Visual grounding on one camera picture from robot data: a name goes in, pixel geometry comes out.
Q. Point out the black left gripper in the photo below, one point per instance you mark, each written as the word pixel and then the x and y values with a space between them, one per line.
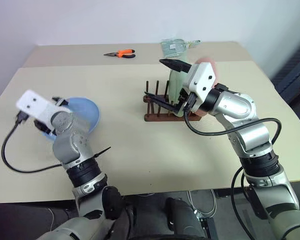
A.
pixel 42 126

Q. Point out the light blue bowl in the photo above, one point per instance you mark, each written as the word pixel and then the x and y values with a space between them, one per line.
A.
pixel 87 112

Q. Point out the green plate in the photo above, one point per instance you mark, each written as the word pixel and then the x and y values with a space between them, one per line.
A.
pixel 175 85

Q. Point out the pink plate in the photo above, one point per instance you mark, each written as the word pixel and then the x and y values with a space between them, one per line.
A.
pixel 215 68

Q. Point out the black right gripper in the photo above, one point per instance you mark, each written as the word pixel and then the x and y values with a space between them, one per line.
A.
pixel 187 98

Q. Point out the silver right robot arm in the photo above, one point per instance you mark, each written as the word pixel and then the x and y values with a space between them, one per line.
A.
pixel 240 105

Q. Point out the clear plastic hardware bag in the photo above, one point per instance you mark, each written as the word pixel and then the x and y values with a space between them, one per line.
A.
pixel 171 47

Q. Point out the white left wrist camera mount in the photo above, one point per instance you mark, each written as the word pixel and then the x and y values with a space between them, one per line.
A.
pixel 32 103

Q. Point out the wooden dish rack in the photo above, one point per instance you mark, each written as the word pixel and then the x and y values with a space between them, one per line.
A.
pixel 162 117

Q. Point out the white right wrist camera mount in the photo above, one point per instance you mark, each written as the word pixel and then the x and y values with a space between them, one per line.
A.
pixel 202 77

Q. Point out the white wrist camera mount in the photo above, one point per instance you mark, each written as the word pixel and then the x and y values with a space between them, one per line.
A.
pixel 32 103
pixel 202 77

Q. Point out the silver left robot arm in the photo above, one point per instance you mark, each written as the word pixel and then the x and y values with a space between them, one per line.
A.
pixel 70 147

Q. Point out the dark rounded shape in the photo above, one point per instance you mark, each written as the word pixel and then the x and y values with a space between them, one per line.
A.
pixel 176 212
pixel 112 202

